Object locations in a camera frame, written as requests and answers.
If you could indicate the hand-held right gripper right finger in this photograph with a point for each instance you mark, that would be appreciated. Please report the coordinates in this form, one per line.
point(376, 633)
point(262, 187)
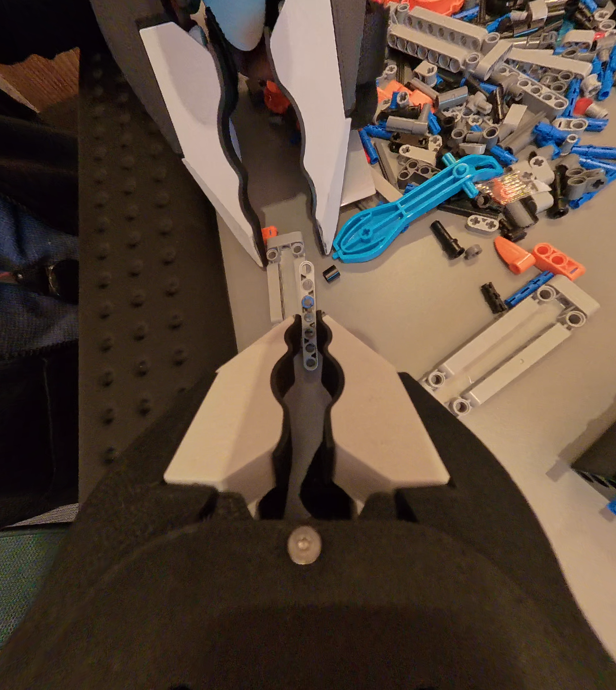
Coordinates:
point(389, 431)

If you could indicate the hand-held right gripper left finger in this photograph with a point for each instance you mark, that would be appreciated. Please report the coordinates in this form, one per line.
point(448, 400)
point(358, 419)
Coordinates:
point(227, 431)

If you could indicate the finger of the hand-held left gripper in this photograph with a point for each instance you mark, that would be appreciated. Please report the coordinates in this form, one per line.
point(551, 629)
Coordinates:
point(195, 119)
point(319, 97)

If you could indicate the dark grey perforated beam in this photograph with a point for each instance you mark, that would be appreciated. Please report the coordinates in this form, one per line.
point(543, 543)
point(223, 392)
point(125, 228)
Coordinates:
point(308, 334)

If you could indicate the orange connector piece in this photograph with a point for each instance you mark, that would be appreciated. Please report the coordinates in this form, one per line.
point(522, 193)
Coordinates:
point(270, 232)

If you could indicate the pile of toy building pieces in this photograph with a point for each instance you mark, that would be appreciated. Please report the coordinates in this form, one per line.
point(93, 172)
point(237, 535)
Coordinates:
point(524, 97)

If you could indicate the black perforated mat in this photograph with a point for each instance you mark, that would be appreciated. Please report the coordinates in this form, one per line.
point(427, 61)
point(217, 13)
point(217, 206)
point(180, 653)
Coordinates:
point(146, 323)

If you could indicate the turquoise wrench-shaped piece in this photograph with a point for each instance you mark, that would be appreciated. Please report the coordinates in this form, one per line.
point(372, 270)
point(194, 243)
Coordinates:
point(394, 221)

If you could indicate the long grey double beam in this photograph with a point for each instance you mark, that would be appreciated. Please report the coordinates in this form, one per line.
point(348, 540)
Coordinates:
point(513, 350)

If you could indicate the black pin piece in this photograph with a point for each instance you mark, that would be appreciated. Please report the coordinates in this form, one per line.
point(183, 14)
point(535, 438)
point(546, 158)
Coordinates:
point(492, 298)
point(448, 238)

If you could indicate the small orange fin piece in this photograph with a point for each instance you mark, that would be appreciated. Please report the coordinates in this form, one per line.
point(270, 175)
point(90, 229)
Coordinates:
point(515, 257)

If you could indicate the short orange beam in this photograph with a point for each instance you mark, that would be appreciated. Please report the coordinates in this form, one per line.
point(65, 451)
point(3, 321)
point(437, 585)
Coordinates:
point(559, 260)

